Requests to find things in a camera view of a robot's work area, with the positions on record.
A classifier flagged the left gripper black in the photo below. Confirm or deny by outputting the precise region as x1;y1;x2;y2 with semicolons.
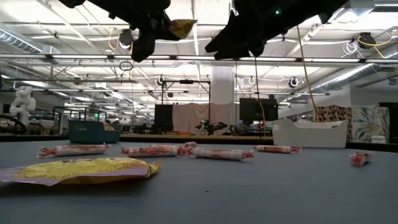
57;0;175;63

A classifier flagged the leaf print cloth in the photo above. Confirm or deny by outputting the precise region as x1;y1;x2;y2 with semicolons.
351;105;391;144

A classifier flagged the black upright panel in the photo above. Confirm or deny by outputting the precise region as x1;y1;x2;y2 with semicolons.
154;104;174;134

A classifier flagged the black monitor on stand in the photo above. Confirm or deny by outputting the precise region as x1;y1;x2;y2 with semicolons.
238;98;279;122

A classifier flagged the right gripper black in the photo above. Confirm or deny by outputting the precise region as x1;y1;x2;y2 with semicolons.
204;0;349;61

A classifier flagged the teal plastic bin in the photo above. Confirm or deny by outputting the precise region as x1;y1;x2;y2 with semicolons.
67;119;122;144

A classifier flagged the pink curtain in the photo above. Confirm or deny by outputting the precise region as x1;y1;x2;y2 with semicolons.
172;102;240;136

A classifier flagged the black hanging cable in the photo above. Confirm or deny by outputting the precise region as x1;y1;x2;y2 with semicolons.
253;55;264;142

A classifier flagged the white plastic bin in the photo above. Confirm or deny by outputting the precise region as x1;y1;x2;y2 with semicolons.
272;118;349;149

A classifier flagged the long wooden desk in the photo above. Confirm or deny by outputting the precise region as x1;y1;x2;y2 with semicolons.
119;133;274;140

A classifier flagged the black metal rig frame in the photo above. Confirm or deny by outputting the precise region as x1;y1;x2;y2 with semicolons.
160;79;212;136

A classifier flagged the brown floral cloth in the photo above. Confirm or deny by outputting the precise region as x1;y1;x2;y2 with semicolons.
315;105;354;138

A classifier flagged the yellow hanging cable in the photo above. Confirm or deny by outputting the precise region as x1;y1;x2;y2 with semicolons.
295;24;318;123

